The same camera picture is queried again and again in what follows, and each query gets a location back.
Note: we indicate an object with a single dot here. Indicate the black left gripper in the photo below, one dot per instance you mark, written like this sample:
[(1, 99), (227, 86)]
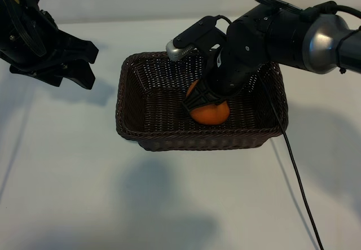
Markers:
[(25, 41)]

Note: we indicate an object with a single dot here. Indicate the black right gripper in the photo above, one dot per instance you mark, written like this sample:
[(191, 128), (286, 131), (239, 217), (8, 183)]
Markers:
[(231, 72)]

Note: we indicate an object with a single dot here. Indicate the orange fruit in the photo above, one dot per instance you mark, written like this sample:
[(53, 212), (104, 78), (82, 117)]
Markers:
[(210, 116)]

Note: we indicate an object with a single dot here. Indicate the dark brown wicker basket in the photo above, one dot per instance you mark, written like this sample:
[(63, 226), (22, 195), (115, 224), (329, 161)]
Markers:
[(158, 111)]

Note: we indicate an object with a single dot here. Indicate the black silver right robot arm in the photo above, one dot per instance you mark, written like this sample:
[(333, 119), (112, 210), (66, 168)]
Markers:
[(318, 44)]

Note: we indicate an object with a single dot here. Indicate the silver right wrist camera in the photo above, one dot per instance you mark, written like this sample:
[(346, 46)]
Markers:
[(179, 53)]

